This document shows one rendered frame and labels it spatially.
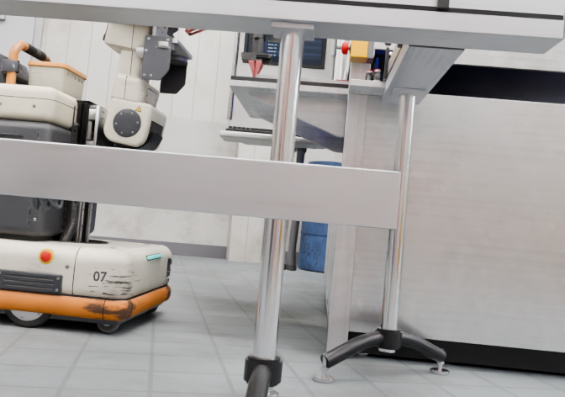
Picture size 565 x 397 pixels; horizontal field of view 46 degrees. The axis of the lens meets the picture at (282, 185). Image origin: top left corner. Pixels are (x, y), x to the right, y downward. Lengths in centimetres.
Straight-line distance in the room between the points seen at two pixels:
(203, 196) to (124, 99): 115
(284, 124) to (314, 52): 190
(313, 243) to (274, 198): 440
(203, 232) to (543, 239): 451
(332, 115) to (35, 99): 101
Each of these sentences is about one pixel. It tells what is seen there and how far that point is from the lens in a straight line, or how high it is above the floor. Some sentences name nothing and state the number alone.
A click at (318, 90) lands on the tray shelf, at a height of 87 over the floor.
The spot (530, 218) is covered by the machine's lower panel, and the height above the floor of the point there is 50.
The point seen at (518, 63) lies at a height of 100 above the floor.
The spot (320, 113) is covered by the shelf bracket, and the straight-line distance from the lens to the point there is 230.
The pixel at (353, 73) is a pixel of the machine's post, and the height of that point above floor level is 93.
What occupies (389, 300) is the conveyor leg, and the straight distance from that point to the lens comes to 197.
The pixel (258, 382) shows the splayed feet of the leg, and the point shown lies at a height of 12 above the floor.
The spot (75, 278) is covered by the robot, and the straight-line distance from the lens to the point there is 229.
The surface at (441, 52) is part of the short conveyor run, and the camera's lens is 159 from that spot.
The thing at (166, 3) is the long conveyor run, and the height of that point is 86.
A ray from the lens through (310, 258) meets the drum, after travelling 578.
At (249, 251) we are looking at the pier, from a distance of 621.
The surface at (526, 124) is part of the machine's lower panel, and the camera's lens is 229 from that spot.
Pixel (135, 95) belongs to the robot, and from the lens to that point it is 247.
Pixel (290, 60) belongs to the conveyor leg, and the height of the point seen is 77.
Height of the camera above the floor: 43
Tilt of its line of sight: 3 degrees up
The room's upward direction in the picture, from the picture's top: 5 degrees clockwise
